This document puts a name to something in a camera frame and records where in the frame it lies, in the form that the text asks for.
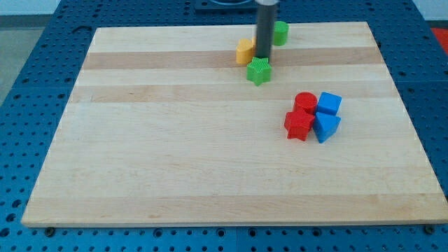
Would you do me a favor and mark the green cylinder block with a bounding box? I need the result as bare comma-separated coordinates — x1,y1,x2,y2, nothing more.
273,21,289,46

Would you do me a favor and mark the green star block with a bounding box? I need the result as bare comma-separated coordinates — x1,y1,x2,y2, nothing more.
246,57,272,86

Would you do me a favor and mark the blue cube block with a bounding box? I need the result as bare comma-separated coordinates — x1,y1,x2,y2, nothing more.
316,92,342,116

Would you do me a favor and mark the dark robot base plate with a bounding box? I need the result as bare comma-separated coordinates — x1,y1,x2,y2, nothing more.
192,0,259,12

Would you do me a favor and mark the blue triangle block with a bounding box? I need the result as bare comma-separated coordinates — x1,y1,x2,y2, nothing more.
313,112,341,144

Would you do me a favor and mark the red star block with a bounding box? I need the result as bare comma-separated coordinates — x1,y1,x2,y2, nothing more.
284,109,315,141

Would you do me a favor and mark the yellow heart block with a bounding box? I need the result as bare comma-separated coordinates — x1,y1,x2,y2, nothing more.
235,37,256,64

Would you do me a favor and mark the light wooden board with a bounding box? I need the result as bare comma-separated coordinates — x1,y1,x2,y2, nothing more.
22,22,447,228

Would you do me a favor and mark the red cylinder block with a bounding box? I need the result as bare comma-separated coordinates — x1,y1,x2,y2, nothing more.
293,92,318,114

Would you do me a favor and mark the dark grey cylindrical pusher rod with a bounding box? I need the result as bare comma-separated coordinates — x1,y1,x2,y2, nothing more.
255,0,279,58

